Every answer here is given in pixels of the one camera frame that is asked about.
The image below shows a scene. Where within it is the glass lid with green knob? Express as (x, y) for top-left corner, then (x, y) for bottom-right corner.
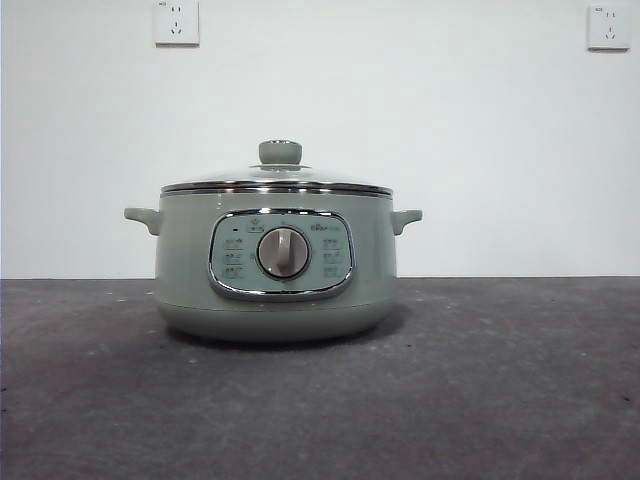
(160, 139), (393, 197)

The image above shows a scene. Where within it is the pale green electric pot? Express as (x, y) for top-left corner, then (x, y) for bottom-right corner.
(123, 192), (424, 344)

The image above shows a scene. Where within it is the white wall socket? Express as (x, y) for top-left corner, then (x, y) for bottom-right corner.
(153, 0), (201, 49)
(586, 3), (632, 53)

